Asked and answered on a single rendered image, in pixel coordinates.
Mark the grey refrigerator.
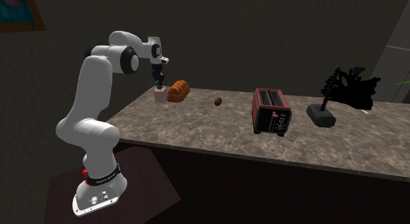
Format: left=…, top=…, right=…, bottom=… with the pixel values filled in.
left=371, top=0, right=410, bottom=104

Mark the pale pink cube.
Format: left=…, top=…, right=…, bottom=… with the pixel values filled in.
left=153, top=85, right=169, bottom=104

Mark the framed wall picture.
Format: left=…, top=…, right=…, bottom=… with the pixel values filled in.
left=0, top=0, right=47, bottom=34

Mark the red and black toaster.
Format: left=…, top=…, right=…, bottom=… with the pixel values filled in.
left=251, top=87, right=292, bottom=137

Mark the grey stand with black spiral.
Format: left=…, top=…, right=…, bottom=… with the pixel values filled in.
left=306, top=66, right=342, bottom=128

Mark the brown bread loaf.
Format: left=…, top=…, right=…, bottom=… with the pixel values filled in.
left=166, top=79, right=191, bottom=103

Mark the dark robot stand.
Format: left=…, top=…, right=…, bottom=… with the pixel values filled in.
left=44, top=145, right=182, bottom=224

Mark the black jagged object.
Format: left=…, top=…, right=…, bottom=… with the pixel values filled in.
left=325, top=66, right=382, bottom=111

